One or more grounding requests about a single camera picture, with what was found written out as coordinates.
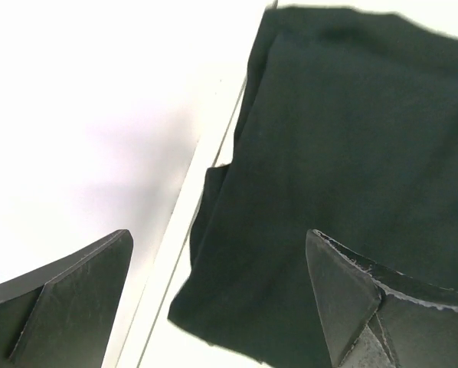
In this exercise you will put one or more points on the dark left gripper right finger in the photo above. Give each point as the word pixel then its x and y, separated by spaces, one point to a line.
pixel 373 316

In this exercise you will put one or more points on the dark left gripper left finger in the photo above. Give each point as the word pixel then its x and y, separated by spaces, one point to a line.
pixel 62 314

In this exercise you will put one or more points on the black t shirt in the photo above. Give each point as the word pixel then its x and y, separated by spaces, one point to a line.
pixel 348 125

